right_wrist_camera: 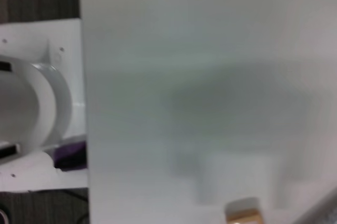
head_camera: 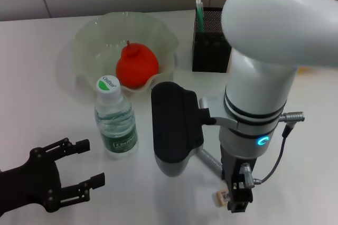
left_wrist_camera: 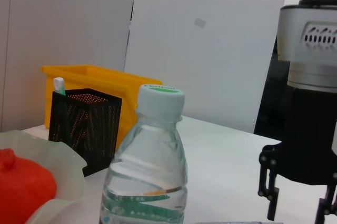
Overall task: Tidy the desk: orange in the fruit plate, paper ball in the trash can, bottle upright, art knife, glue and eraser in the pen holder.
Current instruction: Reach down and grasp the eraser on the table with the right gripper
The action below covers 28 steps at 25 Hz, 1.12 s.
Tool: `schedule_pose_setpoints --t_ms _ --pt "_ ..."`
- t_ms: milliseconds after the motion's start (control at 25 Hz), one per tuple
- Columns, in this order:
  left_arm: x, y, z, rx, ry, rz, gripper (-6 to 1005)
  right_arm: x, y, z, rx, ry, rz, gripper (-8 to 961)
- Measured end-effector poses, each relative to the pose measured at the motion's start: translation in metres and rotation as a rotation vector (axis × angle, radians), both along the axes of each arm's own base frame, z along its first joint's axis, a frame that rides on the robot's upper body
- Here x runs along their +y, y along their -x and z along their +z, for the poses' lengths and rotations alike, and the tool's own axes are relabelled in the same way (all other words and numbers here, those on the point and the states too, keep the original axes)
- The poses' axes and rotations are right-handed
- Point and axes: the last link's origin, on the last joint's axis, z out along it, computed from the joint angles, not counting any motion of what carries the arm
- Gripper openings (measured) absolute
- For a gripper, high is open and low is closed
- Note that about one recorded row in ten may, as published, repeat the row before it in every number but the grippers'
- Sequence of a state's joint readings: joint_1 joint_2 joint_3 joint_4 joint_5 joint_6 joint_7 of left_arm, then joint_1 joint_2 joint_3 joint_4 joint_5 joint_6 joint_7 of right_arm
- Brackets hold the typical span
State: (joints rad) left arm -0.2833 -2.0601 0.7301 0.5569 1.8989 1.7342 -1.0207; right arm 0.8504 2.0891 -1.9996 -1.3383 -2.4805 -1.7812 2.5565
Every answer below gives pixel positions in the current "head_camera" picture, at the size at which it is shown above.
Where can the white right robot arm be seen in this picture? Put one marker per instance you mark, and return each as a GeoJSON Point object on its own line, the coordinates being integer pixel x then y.
{"type": "Point", "coordinates": [264, 50]}

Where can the orange fruit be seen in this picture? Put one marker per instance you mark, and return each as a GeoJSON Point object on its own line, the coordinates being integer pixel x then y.
{"type": "Point", "coordinates": [137, 66]}

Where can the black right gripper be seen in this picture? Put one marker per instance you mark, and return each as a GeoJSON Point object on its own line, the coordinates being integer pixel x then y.
{"type": "Point", "coordinates": [232, 164]}

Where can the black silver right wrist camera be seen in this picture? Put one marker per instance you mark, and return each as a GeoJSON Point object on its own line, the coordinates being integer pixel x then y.
{"type": "Point", "coordinates": [174, 130]}

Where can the grey marker pen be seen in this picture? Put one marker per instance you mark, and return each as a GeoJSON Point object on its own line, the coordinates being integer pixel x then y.
{"type": "Point", "coordinates": [210, 160]}

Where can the black mesh pen holder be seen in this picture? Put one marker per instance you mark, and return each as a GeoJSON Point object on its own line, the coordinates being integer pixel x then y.
{"type": "Point", "coordinates": [208, 53]}

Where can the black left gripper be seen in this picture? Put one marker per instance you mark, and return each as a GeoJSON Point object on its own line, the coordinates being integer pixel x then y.
{"type": "Point", "coordinates": [31, 180]}

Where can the beige eraser with barcode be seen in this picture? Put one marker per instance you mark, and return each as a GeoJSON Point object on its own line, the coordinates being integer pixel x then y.
{"type": "Point", "coordinates": [221, 198]}

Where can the green utility knife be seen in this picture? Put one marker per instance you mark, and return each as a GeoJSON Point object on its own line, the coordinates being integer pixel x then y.
{"type": "Point", "coordinates": [200, 16]}

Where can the clear green-label water bottle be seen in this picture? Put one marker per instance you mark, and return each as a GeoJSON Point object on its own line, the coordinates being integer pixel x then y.
{"type": "Point", "coordinates": [116, 130]}

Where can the green glass fruit plate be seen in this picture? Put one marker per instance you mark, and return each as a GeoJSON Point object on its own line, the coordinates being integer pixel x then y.
{"type": "Point", "coordinates": [89, 42]}

